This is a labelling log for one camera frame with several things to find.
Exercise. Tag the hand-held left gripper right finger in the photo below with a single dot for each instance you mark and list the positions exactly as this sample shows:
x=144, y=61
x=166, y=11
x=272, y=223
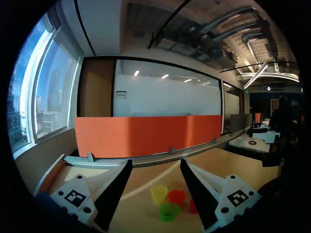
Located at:
x=226, y=191

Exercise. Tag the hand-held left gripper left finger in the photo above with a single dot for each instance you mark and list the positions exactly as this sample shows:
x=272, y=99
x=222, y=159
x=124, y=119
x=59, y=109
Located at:
x=83, y=185

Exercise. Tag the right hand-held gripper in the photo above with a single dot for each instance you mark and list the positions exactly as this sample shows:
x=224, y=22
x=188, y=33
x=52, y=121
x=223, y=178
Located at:
x=283, y=116

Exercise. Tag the white desk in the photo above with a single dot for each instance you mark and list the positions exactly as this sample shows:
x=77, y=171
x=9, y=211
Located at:
x=245, y=143

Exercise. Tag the grey desk screen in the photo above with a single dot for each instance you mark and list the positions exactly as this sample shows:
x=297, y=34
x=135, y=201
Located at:
x=240, y=122

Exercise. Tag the red plastic cup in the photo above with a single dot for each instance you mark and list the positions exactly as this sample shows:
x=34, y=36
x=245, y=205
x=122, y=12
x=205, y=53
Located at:
x=193, y=206

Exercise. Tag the orange plastic cup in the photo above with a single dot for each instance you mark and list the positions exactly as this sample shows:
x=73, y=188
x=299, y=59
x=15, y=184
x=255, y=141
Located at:
x=177, y=197

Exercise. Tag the green plastic cup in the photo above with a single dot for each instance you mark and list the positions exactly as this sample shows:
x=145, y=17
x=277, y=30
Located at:
x=169, y=212

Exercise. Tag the yellow plastic cup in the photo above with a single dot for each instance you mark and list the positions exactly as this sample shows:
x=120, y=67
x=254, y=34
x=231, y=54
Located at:
x=159, y=193

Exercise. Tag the red desk screen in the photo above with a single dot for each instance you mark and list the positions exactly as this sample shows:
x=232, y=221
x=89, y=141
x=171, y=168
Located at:
x=145, y=136

